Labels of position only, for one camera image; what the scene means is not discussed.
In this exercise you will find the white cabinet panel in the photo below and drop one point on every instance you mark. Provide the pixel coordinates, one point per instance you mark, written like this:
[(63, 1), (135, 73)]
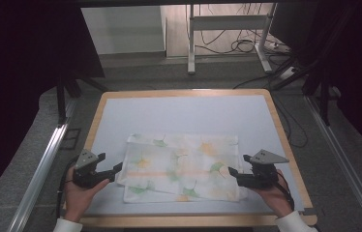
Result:
[(121, 30)]

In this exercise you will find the person's left hand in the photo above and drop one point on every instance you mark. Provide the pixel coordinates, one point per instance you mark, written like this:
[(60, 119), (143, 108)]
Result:
[(79, 199)]

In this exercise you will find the white power strip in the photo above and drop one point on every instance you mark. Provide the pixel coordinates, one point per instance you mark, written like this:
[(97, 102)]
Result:
[(288, 72), (279, 47)]

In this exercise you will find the white leaf-print cloth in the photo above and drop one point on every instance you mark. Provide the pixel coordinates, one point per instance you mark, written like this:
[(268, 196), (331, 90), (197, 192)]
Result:
[(182, 167)]

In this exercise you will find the black floor grate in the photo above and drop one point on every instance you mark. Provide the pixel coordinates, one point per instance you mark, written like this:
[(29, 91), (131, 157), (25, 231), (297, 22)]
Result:
[(70, 139)]

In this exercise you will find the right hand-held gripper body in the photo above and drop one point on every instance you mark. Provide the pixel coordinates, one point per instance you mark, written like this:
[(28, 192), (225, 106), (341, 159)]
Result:
[(263, 174)]

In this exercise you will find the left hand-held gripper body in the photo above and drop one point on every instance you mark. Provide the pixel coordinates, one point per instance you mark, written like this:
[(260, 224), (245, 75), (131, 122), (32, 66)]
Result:
[(85, 175)]

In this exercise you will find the black stand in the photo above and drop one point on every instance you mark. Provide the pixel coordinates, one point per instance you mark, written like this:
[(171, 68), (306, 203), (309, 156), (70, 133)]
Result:
[(61, 100), (324, 96)]

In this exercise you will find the wooden framed table board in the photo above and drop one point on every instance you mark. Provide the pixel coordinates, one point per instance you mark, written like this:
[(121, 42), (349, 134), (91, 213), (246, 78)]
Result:
[(185, 116)]

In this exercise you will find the white desk frame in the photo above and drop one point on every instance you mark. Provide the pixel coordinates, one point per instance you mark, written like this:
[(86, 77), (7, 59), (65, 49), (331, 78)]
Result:
[(227, 22)]

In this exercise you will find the person's right hand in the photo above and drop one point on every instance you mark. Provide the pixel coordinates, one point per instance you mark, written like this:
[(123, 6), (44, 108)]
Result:
[(276, 198)]

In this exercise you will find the aluminium floor rail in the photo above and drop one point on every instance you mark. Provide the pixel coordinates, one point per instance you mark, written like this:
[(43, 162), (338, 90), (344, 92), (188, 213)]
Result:
[(346, 167), (40, 174)]

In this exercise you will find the grey tape piece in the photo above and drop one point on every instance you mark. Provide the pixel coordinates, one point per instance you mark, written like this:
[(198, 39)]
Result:
[(309, 212)]

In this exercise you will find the dark curtain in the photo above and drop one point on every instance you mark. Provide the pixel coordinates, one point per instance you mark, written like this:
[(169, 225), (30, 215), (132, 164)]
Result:
[(359, 64), (17, 80)]

